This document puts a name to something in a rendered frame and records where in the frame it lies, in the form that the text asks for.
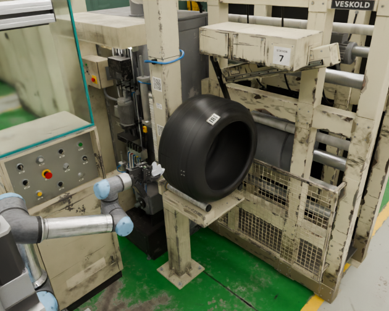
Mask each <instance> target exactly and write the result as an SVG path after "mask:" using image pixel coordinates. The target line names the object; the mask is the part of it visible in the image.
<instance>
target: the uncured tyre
mask: <svg viewBox="0 0 389 311"><path fill-rule="evenodd" d="M213 113H215V114H217V115H218V116H219V117H220V118H219V119H218V121H216V122H215V124H213V125H211V124H210V123H209V122H207V120H208V119H209V117H210V116H211V115H212V114H213ZM256 148H257V129H256V124H255V122H254V119H253V116H252V114H251V112H250V111H249V110H248V109H247V108H246V107H245V106H244V105H242V104H240V103H239V102H236V101H233V100H229V99H226V98H223V97H219V96H215V95H212V94H200V95H197V96H193V97H191V98H189V99H187V100H186V101H184V102H183V103H182V104H180V105H179V106H178V107H177V108H176V109H175V111H174V112H173V114H172V115H171V116H170V117H169V119H168V121H167V122H166V124H165V126H164V129H163V131H162V134H161V138H160V141H159V149H158V162H159V164H160V165H161V168H164V169H165V170H164V173H163V174H162V176H163V177H164V178H165V180H166V181H167V182H168V184H169V185H171V186H172V187H173V188H175V189H177V190H179V191H180V192H182V193H185V194H186V195H187V196H189V197H191V198H193V199H194V200H196V201H199V202H215V201H218V200H220V199H222V198H224V197H226V196H228V195H229V194H231V193H232V192H234V190H236V189H237V187H239V185H240V184H241V182H242V181H243V180H244V178H245V177H246V175H247V173H248V172H249V169H250V168H251V165H252V162H253V160H254V156H255V153H256ZM161 153H162V154H161ZM163 154H164V155H163ZM167 156H168V157H167ZM180 169H182V170H185V177H184V176H180Z"/></svg>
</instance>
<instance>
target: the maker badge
mask: <svg viewBox="0 0 389 311"><path fill-rule="evenodd" d="M374 5H375V0H332V3H331V9H346V10H369V11H373V10H374Z"/></svg>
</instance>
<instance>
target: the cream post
mask: <svg viewBox="0 0 389 311"><path fill-rule="evenodd" d="M143 10H144V22H145V29H146V41H147V47H148V59H149V60H151V59H157V61H158V62H168V61H171V60H174V59H177V58H179V57H180V50H179V38H178V17H177V0H143ZM149 71H150V78H151V90H152V97H153V109H154V121H155V127H156V139H157V151H158V149H159V141H160V138H161V137H160V136H159V135H158V132H157V124H158V125H160V126H163V127H164V126H165V124H166V122H167V121H168V119H169V117H170V116H171V115H172V114H173V112H174V111H175V109H176V108H177V107H178V106H179V105H180V104H182V83H181V71H180V60H178V61H176V62H172V63H170V64H154V65H153V64H152V63H150V62H149ZM153 77H156V78H160V79H161V85H162V92H160V91H157V90H155V89H154V88H153ZM156 103H158V104H162V109H159V108H157V107H156ZM163 207H164V219H165V231H166V238H167V249H168V256H169V268H170V269H172V268H173V267H174V270H175V274H177V275H178V276H179V277H181V276H182V275H184V274H185V273H186V267H188V269H189V270H190V269H191V247H190V226H189V218H187V217H186V216H184V215H182V214H181V213H180V212H177V211H176V210H175V209H173V208H171V207H170V206H168V205H167V204H165V203H163Z"/></svg>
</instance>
